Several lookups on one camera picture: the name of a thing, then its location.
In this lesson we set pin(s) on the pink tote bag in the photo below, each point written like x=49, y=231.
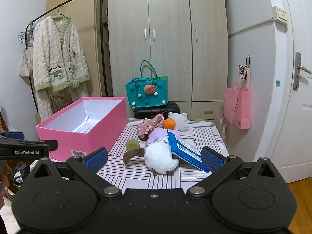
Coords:
x=237, y=101

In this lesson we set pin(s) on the white mesh bath sponge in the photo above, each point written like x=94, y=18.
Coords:
x=181, y=121

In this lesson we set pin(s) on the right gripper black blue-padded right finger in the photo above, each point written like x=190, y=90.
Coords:
x=222, y=169

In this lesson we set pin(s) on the pink floral cloth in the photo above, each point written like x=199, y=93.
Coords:
x=149, y=124

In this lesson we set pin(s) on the metal door handle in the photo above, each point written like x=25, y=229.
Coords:
x=297, y=70

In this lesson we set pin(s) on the black clothes rack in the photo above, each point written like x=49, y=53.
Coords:
x=100, y=41

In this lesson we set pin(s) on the white door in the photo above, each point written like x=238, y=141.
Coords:
x=286, y=139

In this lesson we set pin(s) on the white wall switch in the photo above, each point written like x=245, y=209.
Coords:
x=279, y=15

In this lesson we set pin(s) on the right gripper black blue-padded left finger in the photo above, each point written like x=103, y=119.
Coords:
x=85, y=169

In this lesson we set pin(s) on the black suitcase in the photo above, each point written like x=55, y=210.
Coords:
x=150, y=112

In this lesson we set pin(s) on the green round object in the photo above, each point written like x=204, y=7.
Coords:
x=132, y=145

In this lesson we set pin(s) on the beige wardrobe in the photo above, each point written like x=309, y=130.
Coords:
x=186, y=40

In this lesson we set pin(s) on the beige canvas bag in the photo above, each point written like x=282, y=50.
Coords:
x=26, y=67

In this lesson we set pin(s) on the white plush toy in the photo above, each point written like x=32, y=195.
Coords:
x=157, y=157

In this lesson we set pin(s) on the cream knitted cardigan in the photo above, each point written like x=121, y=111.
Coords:
x=59, y=64

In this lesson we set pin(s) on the purple plush toy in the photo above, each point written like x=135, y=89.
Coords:
x=158, y=132

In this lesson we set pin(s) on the blue tissue pack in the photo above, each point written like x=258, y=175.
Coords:
x=184, y=151

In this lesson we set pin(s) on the pink cardboard storage box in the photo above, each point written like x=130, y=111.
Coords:
x=85, y=126

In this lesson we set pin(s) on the light wooden cabinet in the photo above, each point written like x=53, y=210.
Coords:
x=82, y=29

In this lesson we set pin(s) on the teal felt handbag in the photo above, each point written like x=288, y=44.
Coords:
x=147, y=92

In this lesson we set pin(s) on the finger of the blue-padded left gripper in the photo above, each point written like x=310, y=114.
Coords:
x=15, y=135

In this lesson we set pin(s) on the orange ball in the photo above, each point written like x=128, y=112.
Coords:
x=169, y=123

